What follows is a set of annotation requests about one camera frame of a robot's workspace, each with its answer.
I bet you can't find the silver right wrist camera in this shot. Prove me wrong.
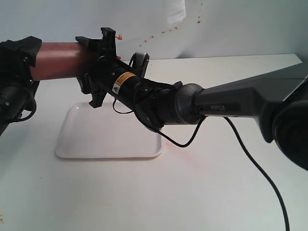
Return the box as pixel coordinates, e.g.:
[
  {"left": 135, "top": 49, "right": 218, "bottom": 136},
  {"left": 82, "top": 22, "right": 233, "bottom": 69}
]
[{"left": 129, "top": 51, "right": 150, "bottom": 78}]

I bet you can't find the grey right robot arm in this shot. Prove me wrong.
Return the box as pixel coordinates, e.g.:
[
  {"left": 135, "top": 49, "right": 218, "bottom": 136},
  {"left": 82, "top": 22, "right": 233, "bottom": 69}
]
[{"left": 76, "top": 27, "right": 308, "bottom": 169}]

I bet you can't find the white cloth backdrop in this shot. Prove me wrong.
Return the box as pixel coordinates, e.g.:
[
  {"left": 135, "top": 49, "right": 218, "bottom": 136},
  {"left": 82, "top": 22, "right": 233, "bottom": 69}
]
[{"left": 0, "top": 0, "right": 187, "bottom": 64}]

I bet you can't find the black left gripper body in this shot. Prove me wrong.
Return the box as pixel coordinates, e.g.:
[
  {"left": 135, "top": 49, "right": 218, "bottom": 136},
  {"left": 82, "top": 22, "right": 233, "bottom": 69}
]
[{"left": 0, "top": 59, "right": 39, "bottom": 134}]

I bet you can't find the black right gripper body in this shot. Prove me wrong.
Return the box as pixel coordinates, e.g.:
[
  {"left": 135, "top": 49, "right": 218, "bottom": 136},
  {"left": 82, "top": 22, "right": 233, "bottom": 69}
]
[{"left": 89, "top": 27, "right": 142, "bottom": 108}]

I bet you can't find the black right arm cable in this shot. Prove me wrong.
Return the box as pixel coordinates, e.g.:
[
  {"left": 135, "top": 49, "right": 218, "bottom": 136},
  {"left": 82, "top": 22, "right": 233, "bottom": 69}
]
[{"left": 112, "top": 96, "right": 291, "bottom": 231}]

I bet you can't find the red sauce squeeze bottle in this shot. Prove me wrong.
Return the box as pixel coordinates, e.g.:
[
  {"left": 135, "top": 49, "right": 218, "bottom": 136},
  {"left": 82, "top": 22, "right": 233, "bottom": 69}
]
[{"left": 30, "top": 42, "right": 97, "bottom": 81}]

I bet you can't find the white rectangular plastic tray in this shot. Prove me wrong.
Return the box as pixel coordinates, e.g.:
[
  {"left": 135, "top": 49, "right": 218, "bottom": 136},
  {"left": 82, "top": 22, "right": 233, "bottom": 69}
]
[{"left": 55, "top": 102, "right": 163, "bottom": 159}]

